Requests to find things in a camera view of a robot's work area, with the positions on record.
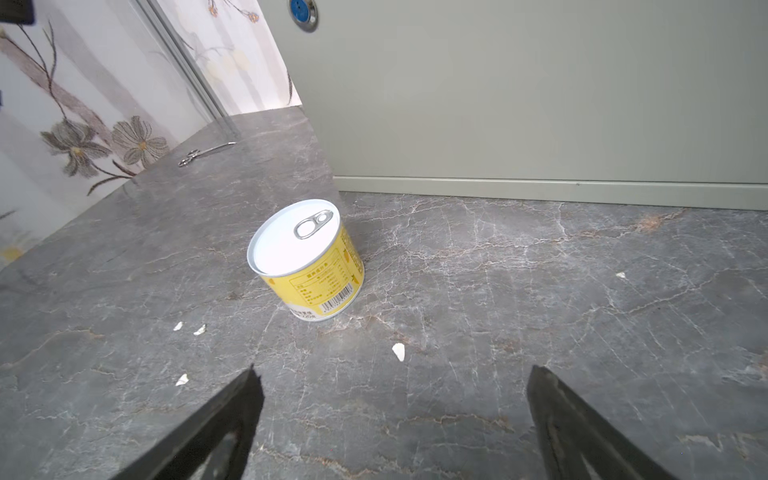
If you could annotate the yellow label can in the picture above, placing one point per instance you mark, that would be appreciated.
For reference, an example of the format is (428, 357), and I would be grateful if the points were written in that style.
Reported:
(306, 256)

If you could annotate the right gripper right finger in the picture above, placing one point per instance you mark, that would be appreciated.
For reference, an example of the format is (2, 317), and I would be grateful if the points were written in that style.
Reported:
(575, 441)

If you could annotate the grey metal cabinet box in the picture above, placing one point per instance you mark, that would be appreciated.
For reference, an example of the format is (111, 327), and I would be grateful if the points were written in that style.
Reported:
(628, 102)

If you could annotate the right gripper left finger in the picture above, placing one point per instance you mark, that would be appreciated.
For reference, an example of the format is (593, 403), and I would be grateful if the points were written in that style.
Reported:
(217, 438)

